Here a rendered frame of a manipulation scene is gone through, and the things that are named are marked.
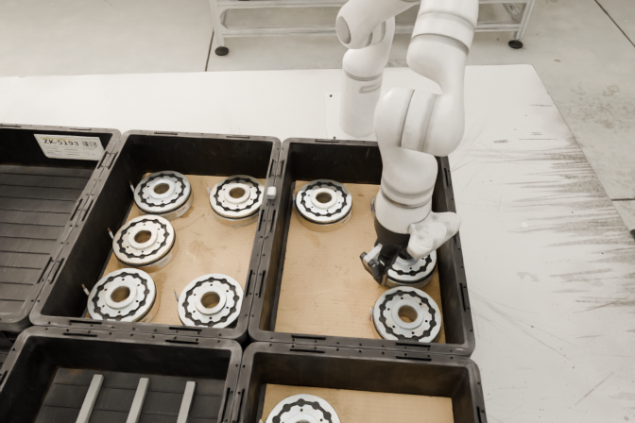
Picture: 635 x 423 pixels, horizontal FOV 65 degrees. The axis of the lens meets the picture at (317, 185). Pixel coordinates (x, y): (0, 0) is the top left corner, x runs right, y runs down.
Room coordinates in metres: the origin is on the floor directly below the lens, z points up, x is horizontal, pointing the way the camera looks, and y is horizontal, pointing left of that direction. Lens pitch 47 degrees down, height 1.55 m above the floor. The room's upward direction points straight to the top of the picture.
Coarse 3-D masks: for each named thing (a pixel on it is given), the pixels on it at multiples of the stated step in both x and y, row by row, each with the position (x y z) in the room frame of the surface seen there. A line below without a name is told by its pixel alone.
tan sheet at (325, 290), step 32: (352, 192) 0.64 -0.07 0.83; (352, 224) 0.57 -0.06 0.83; (288, 256) 0.50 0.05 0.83; (320, 256) 0.50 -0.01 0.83; (352, 256) 0.50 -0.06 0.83; (288, 288) 0.43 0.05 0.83; (320, 288) 0.43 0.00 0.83; (352, 288) 0.43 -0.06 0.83; (384, 288) 0.43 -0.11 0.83; (288, 320) 0.37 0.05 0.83; (320, 320) 0.37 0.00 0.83; (352, 320) 0.37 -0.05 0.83
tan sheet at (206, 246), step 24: (192, 216) 0.58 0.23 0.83; (192, 240) 0.53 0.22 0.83; (216, 240) 0.53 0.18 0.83; (240, 240) 0.53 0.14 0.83; (168, 264) 0.48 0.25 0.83; (192, 264) 0.48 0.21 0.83; (216, 264) 0.48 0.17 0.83; (240, 264) 0.48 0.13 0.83; (168, 288) 0.43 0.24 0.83; (168, 312) 0.39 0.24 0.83
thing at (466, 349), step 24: (288, 144) 0.67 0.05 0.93; (312, 144) 0.67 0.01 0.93; (336, 144) 0.67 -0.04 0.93; (360, 144) 0.67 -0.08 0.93; (264, 240) 0.46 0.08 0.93; (456, 240) 0.45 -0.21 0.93; (264, 264) 0.41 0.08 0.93; (456, 264) 0.41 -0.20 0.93; (264, 288) 0.37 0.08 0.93; (456, 288) 0.37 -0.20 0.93; (264, 336) 0.30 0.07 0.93; (288, 336) 0.30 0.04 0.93; (312, 336) 0.30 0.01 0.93; (336, 336) 0.30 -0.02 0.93
